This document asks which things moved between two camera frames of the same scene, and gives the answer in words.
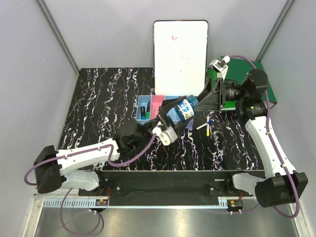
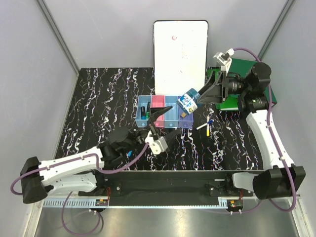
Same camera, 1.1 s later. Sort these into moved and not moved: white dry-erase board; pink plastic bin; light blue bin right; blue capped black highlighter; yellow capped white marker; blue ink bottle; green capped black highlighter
Moved: blue ink bottle
Not moved: green capped black highlighter; pink plastic bin; yellow capped white marker; blue capped black highlighter; white dry-erase board; light blue bin right
